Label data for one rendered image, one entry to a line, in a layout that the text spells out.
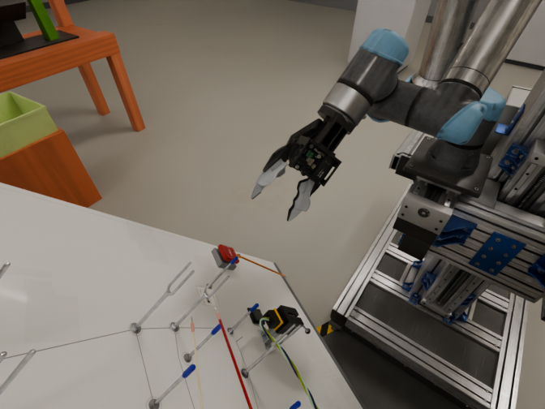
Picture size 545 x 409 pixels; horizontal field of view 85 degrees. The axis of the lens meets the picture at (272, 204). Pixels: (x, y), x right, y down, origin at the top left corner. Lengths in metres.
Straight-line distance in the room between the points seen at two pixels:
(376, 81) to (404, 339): 1.42
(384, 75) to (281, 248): 1.75
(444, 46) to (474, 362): 1.44
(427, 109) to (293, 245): 1.72
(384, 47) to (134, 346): 0.59
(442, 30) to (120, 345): 0.93
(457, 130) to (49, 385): 0.67
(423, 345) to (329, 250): 0.83
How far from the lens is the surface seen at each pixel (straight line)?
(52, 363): 0.46
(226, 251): 0.79
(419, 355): 1.75
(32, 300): 0.50
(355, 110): 0.54
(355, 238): 2.32
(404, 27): 4.68
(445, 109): 0.61
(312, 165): 0.52
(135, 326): 0.52
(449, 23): 0.92
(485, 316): 2.03
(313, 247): 2.20
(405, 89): 0.63
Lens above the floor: 1.75
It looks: 45 degrees down
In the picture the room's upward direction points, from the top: straight up
